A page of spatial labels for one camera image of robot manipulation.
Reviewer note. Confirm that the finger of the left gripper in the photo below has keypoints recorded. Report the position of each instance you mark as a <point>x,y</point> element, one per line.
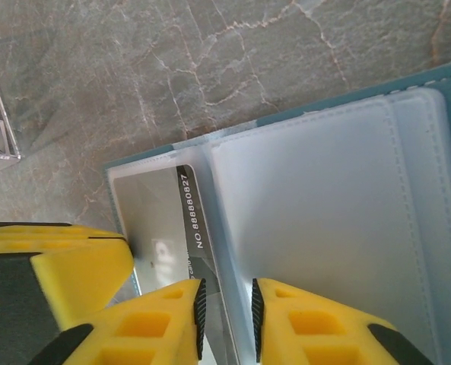
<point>39,231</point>
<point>77,281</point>

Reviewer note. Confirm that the teal card holder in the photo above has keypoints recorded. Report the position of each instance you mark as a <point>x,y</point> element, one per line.
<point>324,190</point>

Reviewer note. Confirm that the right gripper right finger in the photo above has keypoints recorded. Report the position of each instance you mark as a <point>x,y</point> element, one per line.
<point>316,334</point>

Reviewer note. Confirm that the silver mirror card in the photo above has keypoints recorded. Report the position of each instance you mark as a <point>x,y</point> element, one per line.
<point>153,213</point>

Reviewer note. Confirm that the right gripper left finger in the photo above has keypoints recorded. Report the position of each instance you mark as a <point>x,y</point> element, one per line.
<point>145,327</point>

